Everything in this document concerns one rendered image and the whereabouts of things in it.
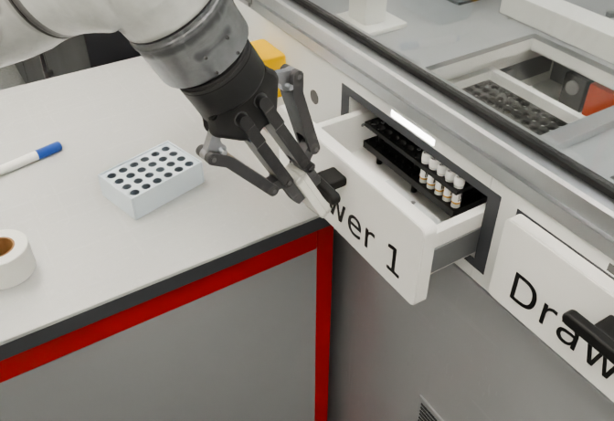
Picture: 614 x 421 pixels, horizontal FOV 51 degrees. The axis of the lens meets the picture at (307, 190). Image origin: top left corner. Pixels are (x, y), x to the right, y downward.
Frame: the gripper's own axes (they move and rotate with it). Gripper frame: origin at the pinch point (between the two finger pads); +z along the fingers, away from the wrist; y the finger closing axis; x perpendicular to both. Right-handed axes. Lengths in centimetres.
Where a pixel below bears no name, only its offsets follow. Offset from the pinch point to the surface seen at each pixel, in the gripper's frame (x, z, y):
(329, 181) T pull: 0.0, 1.4, 2.7
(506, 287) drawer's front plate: -18.3, 13.0, 7.0
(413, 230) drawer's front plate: -12.1, 2.6, 3.6
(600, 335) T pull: -30.8, 6.5, 6.0
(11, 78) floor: 247, 65, -21
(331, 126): 11.8, 6.6, 10.5
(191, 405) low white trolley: 17.5, 32.4, -31.1
